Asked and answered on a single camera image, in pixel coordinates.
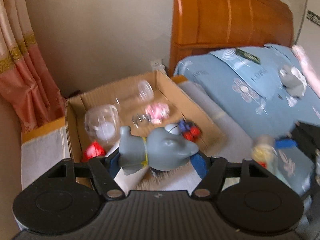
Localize pink plush toy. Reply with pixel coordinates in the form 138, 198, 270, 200
291, 44, 320, 90

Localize pink plastic trinket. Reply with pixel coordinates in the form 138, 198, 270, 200
145, 102, 170, 124

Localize blue floral bedding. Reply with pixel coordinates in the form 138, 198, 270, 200
174, 44, 320, 195

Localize red toy train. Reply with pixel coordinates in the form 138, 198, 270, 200
81, 141, 107, 163

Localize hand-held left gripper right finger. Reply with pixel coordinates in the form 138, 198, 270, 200
191, 152, 272, 201

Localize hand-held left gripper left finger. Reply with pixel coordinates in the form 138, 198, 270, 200
47, 152, 125, 202

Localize grey plush toy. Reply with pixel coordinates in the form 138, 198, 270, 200
279, 64, 307, 97

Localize clear jar of gold pins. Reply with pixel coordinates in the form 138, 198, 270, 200
251, 135, 278, 171

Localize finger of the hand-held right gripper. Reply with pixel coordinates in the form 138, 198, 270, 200
275, 139, 300, 151

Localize clear plastic lid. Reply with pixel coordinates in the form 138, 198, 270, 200
131, 114, 150, 128

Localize grey shark toy figure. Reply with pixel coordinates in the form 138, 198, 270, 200
118, 126, 200, 176

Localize small clear plastic jar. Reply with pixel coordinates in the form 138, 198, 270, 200
137, 79, 153, 100

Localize wooden bed headboard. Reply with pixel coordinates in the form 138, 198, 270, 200
169, 0, 294, 77

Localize white wall socket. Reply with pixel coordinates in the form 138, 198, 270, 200
151, 59, 165, 72

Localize black toy car red wheels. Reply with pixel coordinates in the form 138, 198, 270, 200
178, 120, 200, 140

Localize pink curtain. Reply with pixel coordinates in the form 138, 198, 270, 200
0, 0, 67, 134

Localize large clear jar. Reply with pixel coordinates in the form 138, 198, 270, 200
84, 104, 120, 147

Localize cardboard box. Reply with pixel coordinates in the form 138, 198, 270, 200
64, 70, 227, 188

